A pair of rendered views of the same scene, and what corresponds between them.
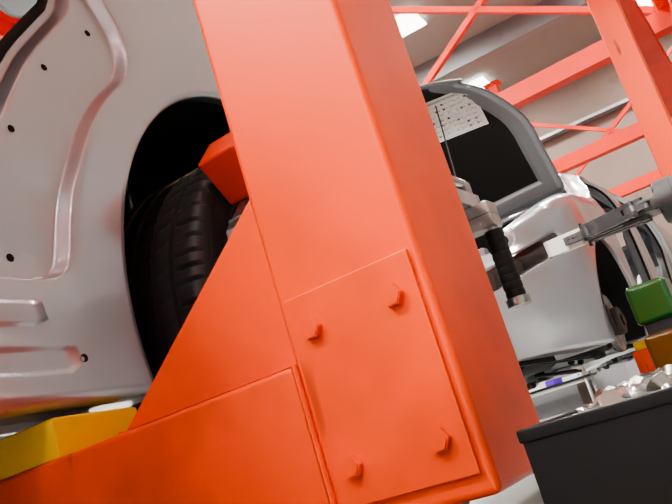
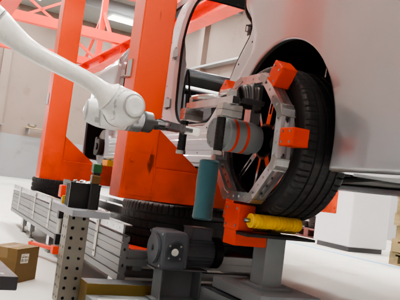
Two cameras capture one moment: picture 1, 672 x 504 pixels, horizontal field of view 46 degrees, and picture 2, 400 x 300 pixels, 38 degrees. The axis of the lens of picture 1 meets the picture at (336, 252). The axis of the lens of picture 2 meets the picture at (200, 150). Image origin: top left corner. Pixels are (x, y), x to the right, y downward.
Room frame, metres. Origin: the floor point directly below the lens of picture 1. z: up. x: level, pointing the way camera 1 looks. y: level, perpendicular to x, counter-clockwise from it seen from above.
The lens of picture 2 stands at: (2.65, -2.11, 0.63)
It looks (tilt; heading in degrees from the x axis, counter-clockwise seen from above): 3 degrees up; 126
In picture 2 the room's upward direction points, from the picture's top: 7 degrees clockwise
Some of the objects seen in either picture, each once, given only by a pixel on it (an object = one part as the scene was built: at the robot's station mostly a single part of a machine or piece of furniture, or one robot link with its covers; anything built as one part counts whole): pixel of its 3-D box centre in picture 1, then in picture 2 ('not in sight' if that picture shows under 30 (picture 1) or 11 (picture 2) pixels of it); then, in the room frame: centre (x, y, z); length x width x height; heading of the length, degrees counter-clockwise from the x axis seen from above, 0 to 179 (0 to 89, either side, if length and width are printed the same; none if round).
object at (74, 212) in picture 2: not in sight; (79, 209); (0.62, -0.19, 0.44); 0.43 x 0.17 x 0.03; 152
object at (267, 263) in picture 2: not in sight; (267, 264); (1.47, 0.15, 0.32); 0.40 x 0.30 x 0.28; 152
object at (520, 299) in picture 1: (505, 265); (219, 134); (1.43, -0.29, 0.83); 0.04 x 0.04 x 0.16
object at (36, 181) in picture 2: not in sight; (65, 191); (-1.73, 1.81, 0.39); 0.66 x 0.66 x 0.24
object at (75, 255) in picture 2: not in sight; (70, 256); (0.60, -0.18, 0.21); 0.10 x 0.10 x 0.42; 62
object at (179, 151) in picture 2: not in sight; (182, 136); (1.13, -0.13, 0.83); 0.04 x 0.04 x 0.16
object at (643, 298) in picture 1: (653, 301); (97, 168); (0.80, -0.29, 0.64); 0.04 x 0.04 x 0.04; 62
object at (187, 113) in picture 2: not in sight; (191, 115); (1.14, -0.10, 0.93); 0.09 x 0.05 x 0.05; 62
